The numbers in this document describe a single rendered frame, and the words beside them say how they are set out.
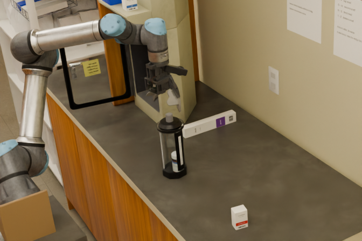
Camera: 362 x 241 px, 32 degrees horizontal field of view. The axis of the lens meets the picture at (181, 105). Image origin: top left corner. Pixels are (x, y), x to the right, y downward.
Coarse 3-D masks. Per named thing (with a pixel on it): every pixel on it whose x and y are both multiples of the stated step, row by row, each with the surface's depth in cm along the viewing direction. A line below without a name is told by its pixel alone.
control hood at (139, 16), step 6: (108, 6) 273; (114, 6) 272; (120, 6) 271; (138, 6) 269; (120, 12) 264; (126, 12) 263; (132, 12) 262; (138, 12) 262; (144, 12) 261; (150, 12) 262; (126, 18) 259; (132, 18) 259; (138, 18) 261; (144, 18) 262
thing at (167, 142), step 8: (160, 120) 248; (160, 128) 243; (176, 128) 242; (160, 136) 246; (168, 136) 243; (168, 144) 244; (168, 152) 246; (184, 152) 251; (168, 160) 248; (176, 160) 248; (168, 168) 250; (176, 168) 249
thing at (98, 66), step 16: (80, 48) 291; (96, 48) 294; (112, 48) 296; (80, 64) 294; (96, 64) 297; (112, 64) 299; (80, 80) 298; (96, 80) 300; (112, 80) 303; (80, 96) 301; (96, 96) 304; (112, 96) 306
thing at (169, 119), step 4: (168, 112) 244; (168, 116) 242; (172, 116) 243; (164, 120) 245; (168, 120) 243; (172, 120) 244; (176, 120) 244; (180, 120) 246; (160, 124) 244; (164, 124) 242; (168, 124) 242; (172, 124) 242; (176, 124) 242; (180, 124) 244; (164, 128) 242; (168, 128) 241; (172, 128) 241
